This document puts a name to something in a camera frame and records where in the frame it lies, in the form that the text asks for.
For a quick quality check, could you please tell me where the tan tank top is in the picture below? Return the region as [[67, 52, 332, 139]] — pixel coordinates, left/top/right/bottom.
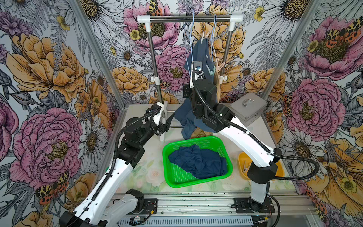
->
[[190, 69, 230, 133]]

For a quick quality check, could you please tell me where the dark blue t-shirt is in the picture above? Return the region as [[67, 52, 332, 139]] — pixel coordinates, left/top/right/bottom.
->
[[168, 144, 228, 179]]

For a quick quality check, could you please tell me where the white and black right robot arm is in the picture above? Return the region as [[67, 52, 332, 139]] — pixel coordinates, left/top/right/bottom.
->
[[175, 61, 320, 213]]

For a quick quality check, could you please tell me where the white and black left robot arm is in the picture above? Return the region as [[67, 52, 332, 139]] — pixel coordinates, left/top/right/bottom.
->
[[59, 101, 173, 227]]

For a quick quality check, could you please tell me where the blue hanger of light shirt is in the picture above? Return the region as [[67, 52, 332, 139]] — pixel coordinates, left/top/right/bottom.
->
[[186, 11, 195, 76]]

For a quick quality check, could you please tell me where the green perforated plastic basket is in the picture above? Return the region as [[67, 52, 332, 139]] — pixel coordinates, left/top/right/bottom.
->
[[162, 136, 233, 188]]

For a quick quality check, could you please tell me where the silver metal case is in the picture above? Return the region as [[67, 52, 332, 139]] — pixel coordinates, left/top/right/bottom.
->
[[229, 93, 268, 126]]

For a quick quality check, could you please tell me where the light blue t-shirt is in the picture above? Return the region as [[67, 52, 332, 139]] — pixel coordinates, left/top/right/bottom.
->
[[174, 39, 215, 140]]

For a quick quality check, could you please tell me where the yellow plastic tray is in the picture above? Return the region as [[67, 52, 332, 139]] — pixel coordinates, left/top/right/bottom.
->
[[238, 152, 285, 180]]

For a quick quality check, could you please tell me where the metal clothes rack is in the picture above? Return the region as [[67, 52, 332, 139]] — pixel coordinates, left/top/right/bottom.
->
[[137, 13, 243, 91]]

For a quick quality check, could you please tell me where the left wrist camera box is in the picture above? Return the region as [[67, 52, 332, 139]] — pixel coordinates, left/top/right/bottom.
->
[[152, 102, 165, 125]]

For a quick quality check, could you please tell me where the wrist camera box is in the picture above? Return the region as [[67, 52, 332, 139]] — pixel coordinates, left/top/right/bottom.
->
[[152, 102, 165, 125], [190, 61, 205, 89]]

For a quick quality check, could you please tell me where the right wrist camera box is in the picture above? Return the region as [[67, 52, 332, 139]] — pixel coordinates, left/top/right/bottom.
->
[[190, 61, 205, 89]]

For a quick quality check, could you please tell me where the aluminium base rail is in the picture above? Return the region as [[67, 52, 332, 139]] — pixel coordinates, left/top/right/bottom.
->
[[72, 192, 315, 227]]

